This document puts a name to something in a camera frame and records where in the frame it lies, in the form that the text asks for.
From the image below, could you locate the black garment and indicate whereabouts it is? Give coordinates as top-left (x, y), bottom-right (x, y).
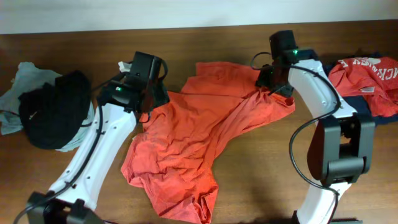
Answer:
top-left (19, 70), bottom-right (91, 150)

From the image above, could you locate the orange t-shirt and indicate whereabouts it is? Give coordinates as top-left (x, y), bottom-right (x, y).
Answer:
top-left (121, 62), bottom-right (295, 223)

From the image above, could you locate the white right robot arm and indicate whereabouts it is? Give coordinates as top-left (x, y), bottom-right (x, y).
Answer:
top-left (259, 47), bottom-right (375, 223)

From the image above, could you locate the navy blue garment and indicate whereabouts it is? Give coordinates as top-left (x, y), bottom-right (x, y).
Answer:
top-left (320, 52), bottom-right (398, 127)

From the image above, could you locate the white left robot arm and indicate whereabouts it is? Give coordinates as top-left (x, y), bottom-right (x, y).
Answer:
top-left (14, 72), bottom-right (169, 223)

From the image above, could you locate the red printed t-shirt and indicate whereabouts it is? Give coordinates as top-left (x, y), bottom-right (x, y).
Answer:
top-left (328, 56), bottom-right (398, 118)

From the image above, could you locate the grey garment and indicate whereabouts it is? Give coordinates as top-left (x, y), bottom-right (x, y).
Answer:
top-left (1, 62), bottom-right (94, 152)

